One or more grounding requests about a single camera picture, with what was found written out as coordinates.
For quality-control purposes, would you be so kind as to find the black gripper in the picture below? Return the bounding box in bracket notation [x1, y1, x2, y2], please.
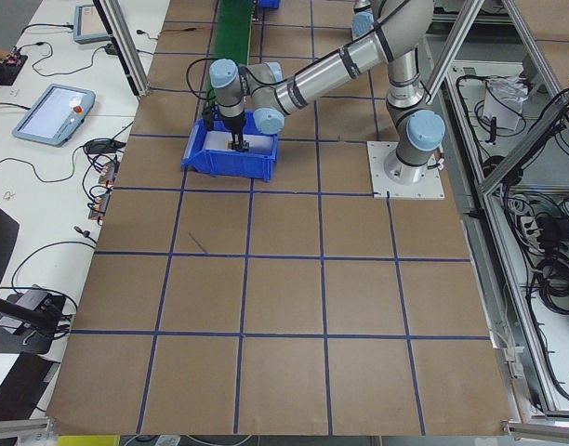
[222, 111, 246, 142]

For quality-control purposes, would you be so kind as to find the yellow mushroom push button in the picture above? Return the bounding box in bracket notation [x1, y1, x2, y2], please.
[227, 141, 249, 152]

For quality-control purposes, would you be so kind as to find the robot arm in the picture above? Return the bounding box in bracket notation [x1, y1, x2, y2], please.
[209, 0, 445, 185]

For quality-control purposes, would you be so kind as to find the white foam pad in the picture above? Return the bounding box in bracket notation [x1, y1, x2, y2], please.
[203, 131, 275, 155]

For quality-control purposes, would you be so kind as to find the blue source bin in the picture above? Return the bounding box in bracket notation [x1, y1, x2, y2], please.
[180, 111, 279, 182]

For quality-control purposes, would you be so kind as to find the green conveyor belt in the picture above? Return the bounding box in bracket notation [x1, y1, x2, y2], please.
[203, 1, 257, 120]

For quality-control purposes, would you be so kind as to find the blue destination bin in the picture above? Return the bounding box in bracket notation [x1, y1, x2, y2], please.
[258, 0, 281, 9]

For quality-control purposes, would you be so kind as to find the far teach pendant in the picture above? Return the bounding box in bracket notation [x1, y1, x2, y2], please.
[73, 5, 110, 45]

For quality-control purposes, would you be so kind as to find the teach pendant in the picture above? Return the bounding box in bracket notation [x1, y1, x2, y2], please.
[73, 5, 110, 45]
[12, 84, 96, 147]

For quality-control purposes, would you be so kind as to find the near teach pendant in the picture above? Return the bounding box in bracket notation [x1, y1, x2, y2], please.
[12, 84, 96, 147]

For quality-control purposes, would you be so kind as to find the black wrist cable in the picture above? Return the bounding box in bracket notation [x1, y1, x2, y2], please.
[185, 58, 218, 131]

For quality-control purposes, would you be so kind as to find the aluminium frame post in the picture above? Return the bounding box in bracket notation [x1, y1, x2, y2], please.
[93, 0, 150, 98]

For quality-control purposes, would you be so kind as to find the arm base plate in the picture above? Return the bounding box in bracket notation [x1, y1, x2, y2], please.
[366, 141, 445, 201]

